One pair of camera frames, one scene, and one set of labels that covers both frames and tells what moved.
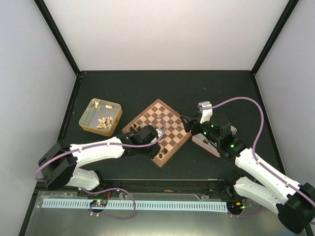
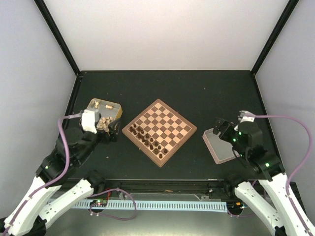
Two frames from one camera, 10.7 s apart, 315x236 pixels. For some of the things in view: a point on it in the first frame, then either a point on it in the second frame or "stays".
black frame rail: x=179 y=186 stays
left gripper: x=151 y=154 -> x=106 y=138
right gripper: x=194 y=122 -> x=224 y=135
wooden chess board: x=169 y=123 stays
